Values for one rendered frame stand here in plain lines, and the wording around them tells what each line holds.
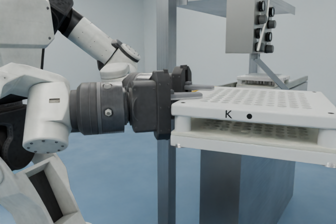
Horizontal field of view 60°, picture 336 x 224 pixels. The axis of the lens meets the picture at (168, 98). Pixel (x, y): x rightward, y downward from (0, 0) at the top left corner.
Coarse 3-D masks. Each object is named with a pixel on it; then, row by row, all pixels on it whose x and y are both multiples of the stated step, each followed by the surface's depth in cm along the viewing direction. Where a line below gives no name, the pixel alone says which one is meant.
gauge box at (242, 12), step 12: (228, 0) 105; (240, 0) 102; (252, 0) 100; (228, 12) 105; (240, 12) 103; (252, 12) 100; (264, 12) 109; (228, 24) 106; (240, 24) 103; (252, 24) 101; (228, 36) 107; (240, 36) 104; (252, 36) 102; (264, 36) 112; (228, 48) 107; (240, 48) 105; (252, 48) 102; (264, 48) 113
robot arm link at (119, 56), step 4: (116, 52) 95; (120, 52) 94; (112, 56) 96; (116, 56) 94; (120, 56) 94; (124, 56) 94; (108, 60) 97; (112, 60) 95; (116, 60) 94; (120, 60) 94; (124, 60) 94; (128, 60) 94; (132, 60) 95; (132, 64) 94; (136, 64) 98; (132, 68) 89; (136, 68) 96
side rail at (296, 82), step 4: (304, 76) 208; (292, 80) 180; (296, 80) 184; (300, 80) 194; (304, 80) 206; (288, 84) 167; (292, 84) 175; (296, 84) 185; (272, 88) 143; (276, 88) 146; (280, 88) 152
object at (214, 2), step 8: (192, 0) 113; (200, 0) 112; (208, 0) 112; (216, 0) 112; (224, 0) 112; (264, 0) 108; (272, 0) 116; (280, 0) 126; (192, 8) 133; (200, 8) 133; (208, 8) 133; (216, 8) 133; (224, 8) 133; (280, 8) 127; (288, 8) 138; (224, 16) 165
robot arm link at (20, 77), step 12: (0, 72) 42; (12, 72) 43; (24, 72) 44; (36, 72) 46; (48, 72) 47; (0, 84) 41; (12, 84) 45; (24, 84) 46; (0, 96) 41; (24, 96) 49
